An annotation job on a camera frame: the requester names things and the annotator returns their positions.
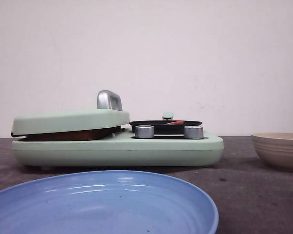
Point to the orange shrimp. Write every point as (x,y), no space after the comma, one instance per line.
(176,122)

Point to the breakfast maker hinged lid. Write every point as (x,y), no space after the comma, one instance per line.
(109,113)

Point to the white bread slice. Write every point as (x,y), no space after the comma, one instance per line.
(83,135)

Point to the beige ribbed bowl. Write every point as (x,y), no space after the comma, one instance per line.
(275,149)

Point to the mint green breakfast maker base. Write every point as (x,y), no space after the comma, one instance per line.
(121,150)

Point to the left silver control knob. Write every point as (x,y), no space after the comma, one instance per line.
(144,132)

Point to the silver control knob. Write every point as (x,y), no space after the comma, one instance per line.
(193,132)
(144,132)

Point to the black round frying pan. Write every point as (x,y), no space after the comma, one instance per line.
(162,128)

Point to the right silver control knob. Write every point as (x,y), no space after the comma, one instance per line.
(193,132)

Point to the blue ribbed plate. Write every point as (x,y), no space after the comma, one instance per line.
(107,202)

